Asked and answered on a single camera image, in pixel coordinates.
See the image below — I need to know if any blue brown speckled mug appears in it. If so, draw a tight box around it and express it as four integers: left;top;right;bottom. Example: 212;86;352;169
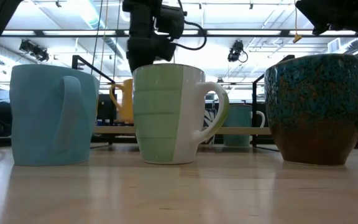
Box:
264;53;358;167

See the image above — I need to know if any yellow hanging connector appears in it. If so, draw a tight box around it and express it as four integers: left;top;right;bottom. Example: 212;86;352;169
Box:
291;0;303;44

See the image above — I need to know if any yellow mug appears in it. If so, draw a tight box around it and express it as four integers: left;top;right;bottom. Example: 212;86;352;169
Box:
109;78;135;124

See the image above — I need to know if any green and white mug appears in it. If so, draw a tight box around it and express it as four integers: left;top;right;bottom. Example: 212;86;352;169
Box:
132;63;231;166

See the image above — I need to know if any black shelf rack wooden board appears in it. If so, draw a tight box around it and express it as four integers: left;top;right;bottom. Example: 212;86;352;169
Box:
71;54;295;153

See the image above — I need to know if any black white patterned mug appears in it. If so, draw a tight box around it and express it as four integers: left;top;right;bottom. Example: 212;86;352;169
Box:
202;108;218;146

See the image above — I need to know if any black aluminium rig frame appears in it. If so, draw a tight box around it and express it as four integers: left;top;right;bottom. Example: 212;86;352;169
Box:
0;29;358;39

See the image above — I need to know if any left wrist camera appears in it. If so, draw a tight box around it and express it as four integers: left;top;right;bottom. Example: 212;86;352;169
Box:
155;4;186;40

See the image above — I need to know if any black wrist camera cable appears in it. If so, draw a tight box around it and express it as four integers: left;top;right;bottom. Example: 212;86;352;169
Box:
173;18;208;52

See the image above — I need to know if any black ceiling camera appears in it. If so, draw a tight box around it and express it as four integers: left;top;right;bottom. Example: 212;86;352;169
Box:
18;39;50;63
227;39;249;63

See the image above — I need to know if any grey-teal mug white handle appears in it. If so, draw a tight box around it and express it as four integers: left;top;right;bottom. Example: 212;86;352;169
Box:
223;104;266;147

